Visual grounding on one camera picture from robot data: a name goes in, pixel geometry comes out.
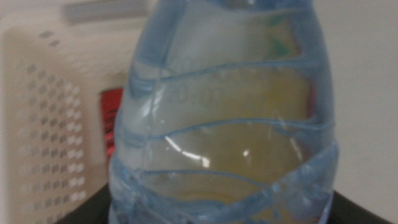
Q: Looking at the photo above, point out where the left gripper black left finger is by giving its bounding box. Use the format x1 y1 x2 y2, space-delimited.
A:
54 182 112 224

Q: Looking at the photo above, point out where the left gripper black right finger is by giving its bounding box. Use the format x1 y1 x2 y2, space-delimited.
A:
327 190 393 224

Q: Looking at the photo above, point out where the red soda can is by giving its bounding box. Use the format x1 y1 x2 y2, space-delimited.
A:
98 87 126 163

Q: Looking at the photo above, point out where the clear water bottle blue cap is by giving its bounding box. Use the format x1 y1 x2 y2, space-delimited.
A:
108 0 340 224

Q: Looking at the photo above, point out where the white perforated plastic basket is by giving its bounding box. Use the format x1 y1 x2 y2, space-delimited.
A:
0 0 150 224

